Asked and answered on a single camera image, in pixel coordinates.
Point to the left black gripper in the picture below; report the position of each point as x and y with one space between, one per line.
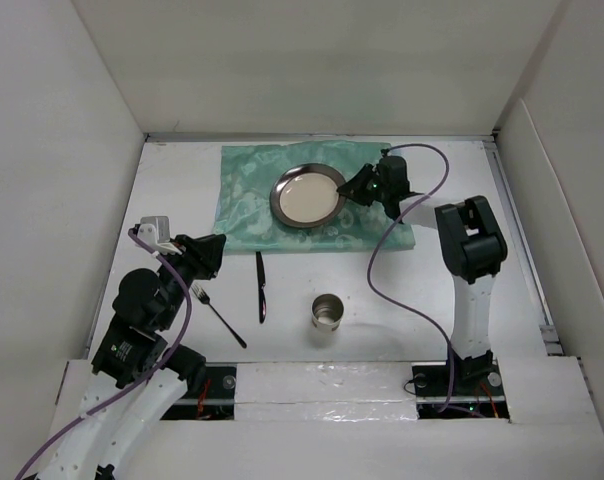
203 253

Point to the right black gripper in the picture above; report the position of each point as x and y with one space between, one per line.
353 189

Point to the stainless steel plate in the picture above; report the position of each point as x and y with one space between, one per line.
306 196

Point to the green patterned cloth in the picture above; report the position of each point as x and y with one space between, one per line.
248 173

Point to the stainless steel cup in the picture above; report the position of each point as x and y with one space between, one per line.
327 311

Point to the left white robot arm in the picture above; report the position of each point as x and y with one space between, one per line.
136 375

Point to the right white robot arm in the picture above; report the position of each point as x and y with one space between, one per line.
472 246

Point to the dark metal fork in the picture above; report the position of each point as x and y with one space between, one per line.
202 296

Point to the black table knife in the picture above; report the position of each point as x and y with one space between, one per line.
261 281

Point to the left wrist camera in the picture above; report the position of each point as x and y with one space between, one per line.
154 231

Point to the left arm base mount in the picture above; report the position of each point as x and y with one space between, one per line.
215 401

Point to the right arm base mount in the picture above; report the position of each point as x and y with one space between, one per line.
482 397

